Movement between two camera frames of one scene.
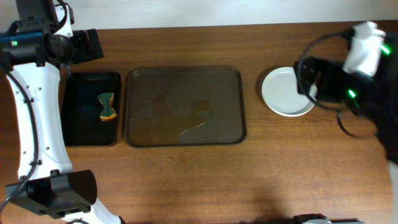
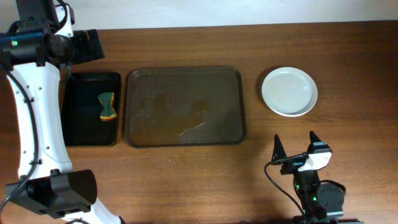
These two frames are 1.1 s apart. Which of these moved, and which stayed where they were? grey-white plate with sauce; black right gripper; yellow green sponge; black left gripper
Moved: black right gripper
Stayed: yellow green sponge; grey-white plate with sauce; black left gripper
